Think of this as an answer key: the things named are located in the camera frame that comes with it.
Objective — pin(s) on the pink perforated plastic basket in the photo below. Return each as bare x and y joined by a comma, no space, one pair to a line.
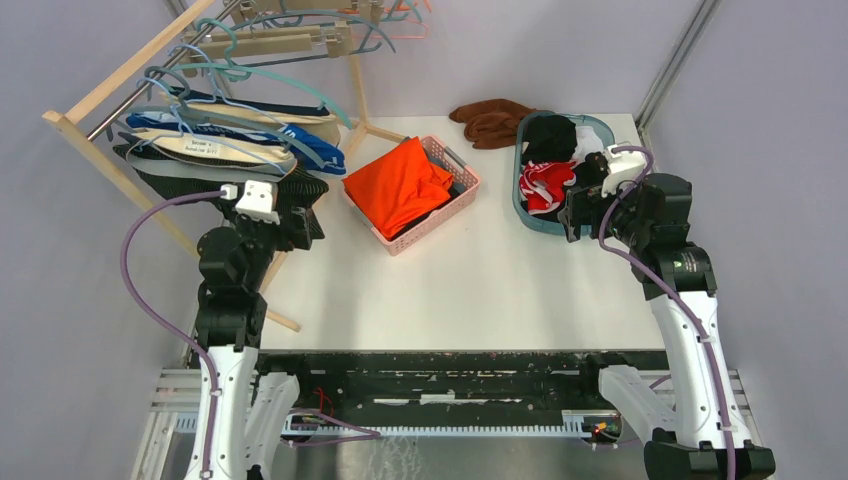
463,192

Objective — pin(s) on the black garment in basket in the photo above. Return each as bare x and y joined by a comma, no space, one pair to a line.
549,139

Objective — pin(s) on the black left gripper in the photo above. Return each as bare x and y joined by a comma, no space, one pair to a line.
299,236

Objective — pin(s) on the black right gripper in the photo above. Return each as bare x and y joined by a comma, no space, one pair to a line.
582,201

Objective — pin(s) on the light blue wire hanger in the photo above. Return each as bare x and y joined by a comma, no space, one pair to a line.
193,127

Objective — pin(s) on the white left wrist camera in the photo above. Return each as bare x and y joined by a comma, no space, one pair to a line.
258,202

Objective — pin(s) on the teal plastic hanger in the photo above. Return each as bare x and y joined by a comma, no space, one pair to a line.
187,56

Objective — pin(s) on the grey-blue plastic hanger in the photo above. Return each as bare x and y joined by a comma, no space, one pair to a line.
176,90

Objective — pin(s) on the brown cloth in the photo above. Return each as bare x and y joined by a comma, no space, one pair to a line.
491,124

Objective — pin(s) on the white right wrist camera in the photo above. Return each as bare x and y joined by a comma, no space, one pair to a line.
624,163

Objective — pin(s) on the beige navy-trimmed underwear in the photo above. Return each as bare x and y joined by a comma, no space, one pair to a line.
318,121

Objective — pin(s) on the wooden clothes rack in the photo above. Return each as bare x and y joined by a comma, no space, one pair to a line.
104,110

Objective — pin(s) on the teal oval laundry basket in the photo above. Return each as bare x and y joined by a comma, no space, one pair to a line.
548,223

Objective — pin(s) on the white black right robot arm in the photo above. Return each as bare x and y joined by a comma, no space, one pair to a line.
703,434

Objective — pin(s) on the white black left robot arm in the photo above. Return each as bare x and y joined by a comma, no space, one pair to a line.
242,408

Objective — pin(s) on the cream navy labelled underwear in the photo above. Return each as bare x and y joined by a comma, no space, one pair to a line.
214,151

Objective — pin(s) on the orange plastic hanger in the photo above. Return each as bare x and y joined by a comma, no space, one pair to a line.
409,15

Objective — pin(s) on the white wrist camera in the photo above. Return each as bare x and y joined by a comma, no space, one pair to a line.
624,163
258,202

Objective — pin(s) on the white garment in basket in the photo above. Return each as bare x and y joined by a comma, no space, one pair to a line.
587,142

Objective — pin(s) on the black striped underwear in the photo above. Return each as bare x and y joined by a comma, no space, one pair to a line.
171,177

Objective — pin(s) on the blue white-lettered underwear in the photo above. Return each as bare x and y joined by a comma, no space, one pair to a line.
313,152

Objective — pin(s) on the wooden clip hanger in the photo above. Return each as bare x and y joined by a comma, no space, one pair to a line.
336,39

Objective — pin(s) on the orange folded garment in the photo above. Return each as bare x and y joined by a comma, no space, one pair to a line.
399,187

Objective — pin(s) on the red white garment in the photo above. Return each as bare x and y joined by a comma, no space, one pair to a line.
542,185

